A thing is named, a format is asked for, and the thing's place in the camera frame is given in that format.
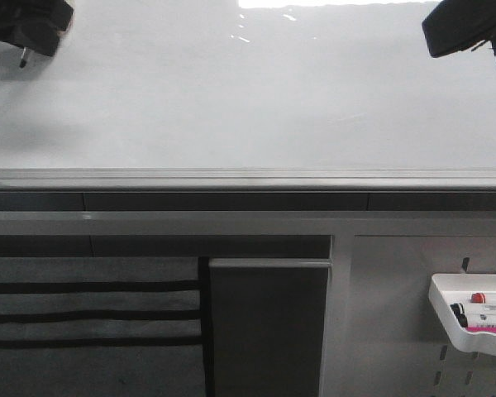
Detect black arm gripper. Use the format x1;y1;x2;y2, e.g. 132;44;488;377
422;0;496;58

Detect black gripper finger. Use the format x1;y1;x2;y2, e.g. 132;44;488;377
0;0;74;56

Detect black tip whiteboard marker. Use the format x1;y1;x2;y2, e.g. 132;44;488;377
19;47;31;69

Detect red cap marker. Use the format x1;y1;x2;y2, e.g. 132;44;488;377
470;292;496;304

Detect white plastic marker tray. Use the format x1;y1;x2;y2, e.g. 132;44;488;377
429;274;496;356

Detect black cap marker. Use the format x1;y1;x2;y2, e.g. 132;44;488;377
450;303;496;328

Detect grey fabric organizer black stripes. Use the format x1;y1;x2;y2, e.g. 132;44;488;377
0;258;214;396

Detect pink eraser in tray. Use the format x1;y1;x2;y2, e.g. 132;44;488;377
465;327;496;334

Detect grey metal support panel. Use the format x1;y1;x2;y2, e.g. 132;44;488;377
210;258;330;396

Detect white whiteboard with aluminium frame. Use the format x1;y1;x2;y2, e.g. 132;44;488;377
0;1;496;189

